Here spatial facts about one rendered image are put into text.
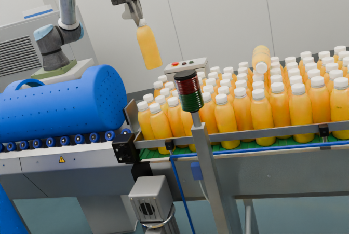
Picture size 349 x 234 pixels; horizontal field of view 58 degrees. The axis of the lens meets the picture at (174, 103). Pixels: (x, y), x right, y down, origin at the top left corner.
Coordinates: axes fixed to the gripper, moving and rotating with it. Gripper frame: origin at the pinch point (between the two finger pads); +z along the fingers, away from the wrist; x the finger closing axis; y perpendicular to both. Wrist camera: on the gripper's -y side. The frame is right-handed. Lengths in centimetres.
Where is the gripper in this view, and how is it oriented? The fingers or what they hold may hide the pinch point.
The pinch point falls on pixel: (140, 21)
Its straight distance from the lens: 126.3
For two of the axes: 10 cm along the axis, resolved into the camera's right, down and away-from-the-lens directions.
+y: -9.2, 2.1, 3.3
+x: -2.4, 3.8, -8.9
